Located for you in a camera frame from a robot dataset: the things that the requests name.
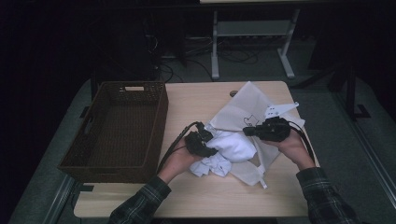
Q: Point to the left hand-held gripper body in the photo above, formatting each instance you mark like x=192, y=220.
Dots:
x=196, y=144

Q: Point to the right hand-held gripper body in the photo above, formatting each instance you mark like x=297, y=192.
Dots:
x=274, y=129

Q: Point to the white mesh laundry bag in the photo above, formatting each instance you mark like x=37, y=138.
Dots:
x=243, y=109

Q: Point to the white garment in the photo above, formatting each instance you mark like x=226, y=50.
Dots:
x=233, y=146

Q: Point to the brown woven basket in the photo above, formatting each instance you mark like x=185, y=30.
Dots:
x=77, y=172

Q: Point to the person's left hand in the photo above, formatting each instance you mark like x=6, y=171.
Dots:
x=177, y=165

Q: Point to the person's right hand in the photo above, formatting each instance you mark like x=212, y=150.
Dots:
x=294, y=149

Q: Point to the black metal stand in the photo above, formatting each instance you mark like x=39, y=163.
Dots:
x=351, y=93

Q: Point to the black tape strip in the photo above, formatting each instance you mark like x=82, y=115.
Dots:
x=86, y=188

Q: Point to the white metal desk frame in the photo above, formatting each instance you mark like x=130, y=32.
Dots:
x=214, y=46

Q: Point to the metal floor rail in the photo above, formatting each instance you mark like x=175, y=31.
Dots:
x=367, y=146
x=59, y=199

